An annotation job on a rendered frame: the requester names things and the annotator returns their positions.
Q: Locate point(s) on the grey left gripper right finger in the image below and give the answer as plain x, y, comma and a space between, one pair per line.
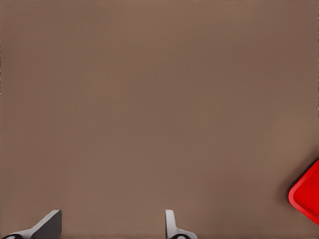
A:
170, 224

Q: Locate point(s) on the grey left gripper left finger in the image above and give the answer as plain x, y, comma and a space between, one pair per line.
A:
47, 225

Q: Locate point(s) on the red plastic tray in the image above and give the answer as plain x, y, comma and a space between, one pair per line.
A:
307, 194

